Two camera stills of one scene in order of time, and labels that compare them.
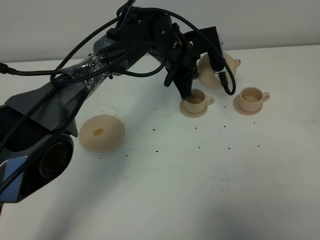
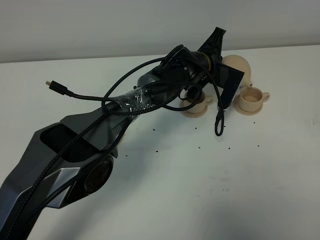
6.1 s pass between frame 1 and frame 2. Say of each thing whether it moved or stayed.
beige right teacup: stayed
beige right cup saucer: stayed
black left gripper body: moved
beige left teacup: stayed
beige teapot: moved
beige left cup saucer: stayed
